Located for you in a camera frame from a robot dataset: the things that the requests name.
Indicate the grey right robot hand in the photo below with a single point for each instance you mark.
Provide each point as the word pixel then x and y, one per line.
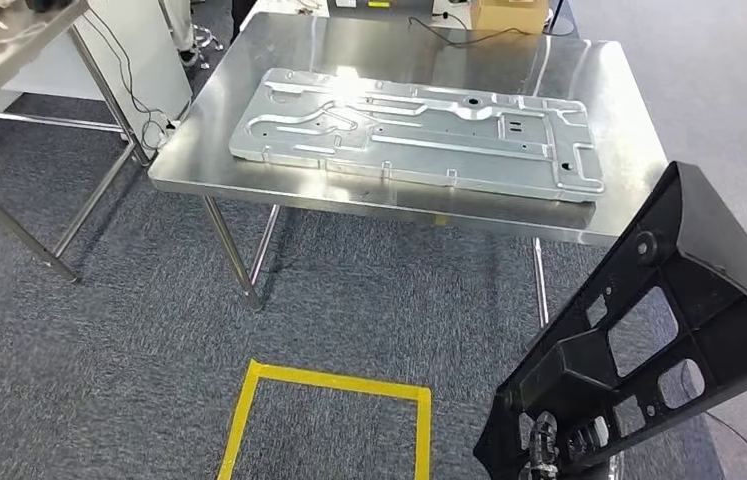
pixel 543 444

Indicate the black plastic panel part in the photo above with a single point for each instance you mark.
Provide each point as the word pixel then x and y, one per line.
pixel 711 218

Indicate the stainless steel workbench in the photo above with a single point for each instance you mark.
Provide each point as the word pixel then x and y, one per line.
pixel 413 46

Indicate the yellow floor tape marking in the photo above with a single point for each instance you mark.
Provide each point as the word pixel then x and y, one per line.
pixel 333 381

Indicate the stamped metal panel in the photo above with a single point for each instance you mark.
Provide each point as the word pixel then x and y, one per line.
pixel 413 142

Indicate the cardboard box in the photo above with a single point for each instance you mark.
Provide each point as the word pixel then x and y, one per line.
pixel 509 16

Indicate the white power strip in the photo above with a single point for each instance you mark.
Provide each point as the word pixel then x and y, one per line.
pixel 164 136

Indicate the white desk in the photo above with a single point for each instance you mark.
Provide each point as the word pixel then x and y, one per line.
pixel 280 6

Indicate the chrome chair base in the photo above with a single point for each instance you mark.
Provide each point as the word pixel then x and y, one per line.
pixel 204 40

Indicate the person's leg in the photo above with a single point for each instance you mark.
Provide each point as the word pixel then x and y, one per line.
pixel 181 26

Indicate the white cabinet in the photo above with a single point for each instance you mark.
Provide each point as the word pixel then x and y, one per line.
pixel 141 60

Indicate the stainless steel side table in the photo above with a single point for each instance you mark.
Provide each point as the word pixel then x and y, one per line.
pixel 8 56

